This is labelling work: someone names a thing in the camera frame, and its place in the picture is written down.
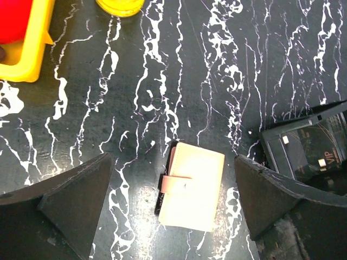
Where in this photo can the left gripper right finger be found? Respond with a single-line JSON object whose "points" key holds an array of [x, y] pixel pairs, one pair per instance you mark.
{"points": [[288, 219]]}

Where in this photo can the yellow plastic tray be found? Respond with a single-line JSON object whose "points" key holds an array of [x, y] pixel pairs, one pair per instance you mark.
{"points": [[24, 58]]}

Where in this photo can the red pomegranate lower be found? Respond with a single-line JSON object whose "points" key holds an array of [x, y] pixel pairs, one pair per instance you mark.
{"points": [[14, 20]]}

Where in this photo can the yellow juice bottle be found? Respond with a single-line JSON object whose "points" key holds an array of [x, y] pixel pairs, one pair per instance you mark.
{"points": [[121, 8]]}

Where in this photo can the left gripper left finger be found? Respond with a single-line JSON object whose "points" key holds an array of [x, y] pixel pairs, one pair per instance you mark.
{"points": [[56, 218]]}

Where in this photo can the pink leather card holder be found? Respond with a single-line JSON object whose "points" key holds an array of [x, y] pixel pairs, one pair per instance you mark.
{"points": [[191, 188]]}

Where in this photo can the VIP card in box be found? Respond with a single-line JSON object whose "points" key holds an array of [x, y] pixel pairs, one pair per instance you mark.
{"points": [[317, 149]]}

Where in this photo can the black card box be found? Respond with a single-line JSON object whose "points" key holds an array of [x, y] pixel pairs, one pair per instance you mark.
{"points": [[331, 181]]}

